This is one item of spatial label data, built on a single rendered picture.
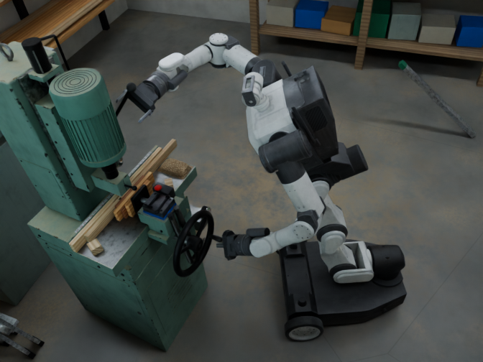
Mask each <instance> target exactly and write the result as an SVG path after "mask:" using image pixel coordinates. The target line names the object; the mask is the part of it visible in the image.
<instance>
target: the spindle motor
mask: <svg viewBox="0 0 483 362"><path fill-rule="evenodd" d="M49 94H50V96H51V98H52V101H53V103H54V104H55V107H56V109H57V112H58V113H59V115H60V118H61V120H62V122H63V124H64V127H65V129H66V131H67V133H68V136H69V137H70V140H71V141H72V144H73V146H74V148H75V150H76V153H77V155H78V157H79V159H80V161H81V162H82V163H83V164H84V165H85V166H87V167H105V166H109V165H110V164H113V163H115V162H117V161H118V160H119V159H121V158H122V157H123V156H124V154H125V151H126V150H127V146H126V143H125V141H124V137H123V134H122V132H121V128H120V125H119V122H118V119H117V117H116V114H115V111H114V107H113V105H112V102H111V99H110V96H109V92H108V90H107V87H106V84H105V81H104V77H103V76H102V75H101V74H100V73H99V72H98V71H96V70H94V69H90V68H77V69H73V70H69V71H66V72H64V73H62V74H60V75H59V76H57V77H56V78H54V79H53V80H52V82H51V84H50V88H49Z"/></svg>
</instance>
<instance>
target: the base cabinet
mask: <svg viewBox="0 0 483 362"><path fill-rule="evenodd" d="M35 237H36V238H37V240H38V241H39V242H40V244H41V245H42V247H43V249H44V250H45V251H46V253H47V254H48V256H49V257H50V258H51V260H52V262H53V263H54V265H55V266H56V267H57V269H58V270H59V272H60V273H61V274H62V276H63V278H64V279H65V281H66V282H67V283H68V285H69V286H70V288H71V289H72V291H73V292H74V294H75V295H76V297H77V298H78V299H79V301H80V303H81V304H82V306H83V307H84V308H85V309H86V310H88V311H89V312H92V313H93V314H95V315H98V316H99V317H102V318H103V319H105V320H107V321H109V322H111V323H113V324H115V325H116V326H118V327H120V328H122V329H124V330H126V331H128V332H130V333H131V334H133V335H135V336H137V337H139V338H141V339H142V340H145V341H147V342H148V343H151V344H153V345H155V346H156V347H158V348H160V349H162V350H164V351H166V352H167V350H168V348H169V347H170V346H171V344H172V342H173V341H174V339H175V337H176V336H177V334H178V333H179V331H180V329H181V328H182V326H183V325H184V323H185V321H186V320H187V319H188V317H189V315H190V313H191V312H192V311H193V308H194V307H195V306H196V304H197V302H198V301H199V299H200V298H201V296H202V294H203V293H204V291H205V290H206V288H207V286H208V283H207V279H206V274H205V270H204V267H203V262H202V263H201V265H200V266H199V267H198V268H197V269H196V270H195V271H194V272H193V273H192V274H191V275H190V276H187V277H179V276H178V275H177V274H176V273H175V271H174V269H173V253H174V249H175V245H176V242H177V241H176V240H173V239H172V240H171V241H170V243H169V244H168V245H167V244H163V245H162V246H161V247H160V249H159V250H158V251H157V253H156V254H155V255H154V256H153V258H152V259H151V261H150V262H149V263H148V265H147V266H146V267H145V268H144V270H143V271H142V273H141V274H140V275H139V276H138V278H137V279H136V281H135V282H132V281H130V280H128V279H126V278H124V277H121V276H119V275H118V276H117V277H114V276H111V275H110V274H107V273H106V272H104V271H101V270H100V269H97V268H95V267H93V266H91V265H89V264H87V263H85V262H83V261H80V260H78V259H76V258H75V257H74V255H73V253H71V252H69V251H66V250H65V249H62V248H60V247H59V246H56V245H54V244H52V243H50V242H48V241H46V240H43V239H41V238H39V237H37V236H35ZM191 265H192V264H189V263H188V260H187V259H186V256H185V254H184V253H183V254H181V255H180V267H181V269H182V270H186V269H188V268H189V267H190V266H191Z"/></svg>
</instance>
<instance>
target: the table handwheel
mask: <svg viewBox="0 0 483 362"><path fill-rule="evenodd" d="M202 217H203V220H202V222H201V225H200V227H199V229H198V232H197V234H196V235H195V236H194V235H192V236H188V233H189V231H190V229H191V228H192V227H193V225H194V224H195V222H196V221H197V220H198V219H200V218H202ZM206 221H208V230H207V235H206V240H205V243H204V245H203V240H202V238H200V235H201V232H202V230H203V227H204V225H205V223H206ZM213 231H214V220H213V216H212V214H211V213H210V212H209V211H207V210H200V211H198V212H197V213H195V214H194V215H192V216H191V217H190V219H189V220H188V221H187V223H186V224H185V225H184V227H183V229H182V231H181V232H180V235H179V236H178V237H177V236H176V234H175V236H174V237H173V238H172V239H173V240H176V241H177V242H176V245H175V249H174V253H173V260H172V263H173V269H174V271H175V273H176V274H177V275H178V276H179V277H187V276H190V275H191V274H192V273H193V272H194V271H195V270H196V269H197V268H198V267H199V266H200V265H201V263H202V262H203V260H204V258H205V257H206V254H207V253H208V250H209V247H210V245H211V241H212V238H210V235H211V234H213ZM183 244H185V245H186V247H185V248H183ZM202 245H203V248H202V250H201V252H200V254H198V251H200V249H201V247H202ZM189 249H190V250H192V251H194V252H195V259H196V260H195V262H194V263H193V264H192V265H191V266H190V267H189V268H188V269H186V270H182V269H181V267H180V255H181V254H183V253H184V252H186V251H187V250H189Z"/></svg>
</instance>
